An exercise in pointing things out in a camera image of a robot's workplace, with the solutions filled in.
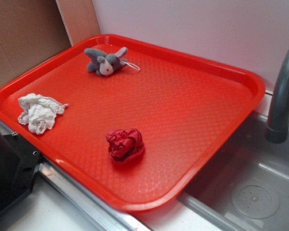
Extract gray plush bunny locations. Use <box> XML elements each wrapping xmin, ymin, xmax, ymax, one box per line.
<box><xmin>84</xmin><ymin>47</ymin><xmax>140</xmax><ymax>76</ymax></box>

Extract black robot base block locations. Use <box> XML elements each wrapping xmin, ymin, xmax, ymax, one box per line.
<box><xmin>0</xmin><ymin>132</ymin><xmax>41</xmax><ymax>216</ymax></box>

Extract red plastic tray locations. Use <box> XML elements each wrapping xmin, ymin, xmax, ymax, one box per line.
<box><xmin>0</xmin><ymin>35</ymin><xmax>265</xmax><ymax>212</ymax></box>

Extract crumpled red cloth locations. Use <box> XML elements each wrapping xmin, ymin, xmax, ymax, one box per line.
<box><xmin>105</xmin><ymin>128</ymin><xmax>145</xmax><ymax>164</ymax></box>

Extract crumpled white cloth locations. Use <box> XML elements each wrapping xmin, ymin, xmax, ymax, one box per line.
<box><xmin>18</xmin><ymin>93</ymin><xmax>69</xmax><ymax>135</ymax></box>

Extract gray sink basin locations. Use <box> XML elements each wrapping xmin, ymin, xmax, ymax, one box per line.
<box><xmin>178</xmin><ymin>113</ymin><xmax>289</xmax><ymax>231</ymax></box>

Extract gray faucet spout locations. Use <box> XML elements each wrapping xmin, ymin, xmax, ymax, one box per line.
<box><xmin>265</xmin><ymin>50</ymin><xmax>289</xmax><ymax>143</ymax></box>

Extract brown cardboard panel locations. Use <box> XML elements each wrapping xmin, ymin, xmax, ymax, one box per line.
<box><xmin>0</xmin><ymin>0</ymin><xmax>100</xmax><ymax>87</ymax></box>

